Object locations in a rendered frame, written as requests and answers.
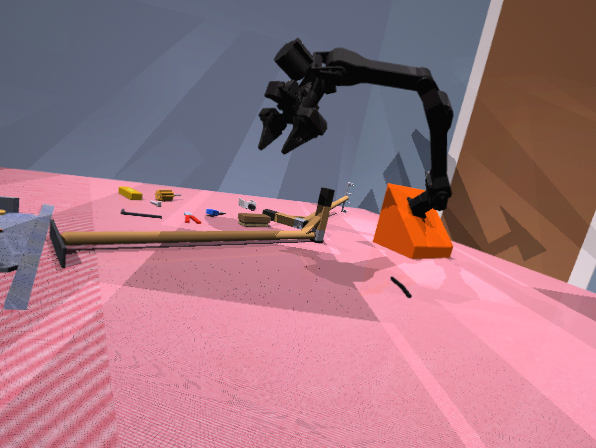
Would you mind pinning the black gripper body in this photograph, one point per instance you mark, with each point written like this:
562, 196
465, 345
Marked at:
308, 110

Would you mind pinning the yellow rectangular block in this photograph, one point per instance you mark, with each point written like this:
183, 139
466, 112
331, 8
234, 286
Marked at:
130, 193

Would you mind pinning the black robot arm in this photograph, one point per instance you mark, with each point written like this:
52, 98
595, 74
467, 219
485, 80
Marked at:
345, 68

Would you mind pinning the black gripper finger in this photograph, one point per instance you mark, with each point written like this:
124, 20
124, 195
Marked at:
269, 133
301, 133

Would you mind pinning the red-handled pliers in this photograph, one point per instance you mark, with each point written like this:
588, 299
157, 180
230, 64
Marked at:
190, 215

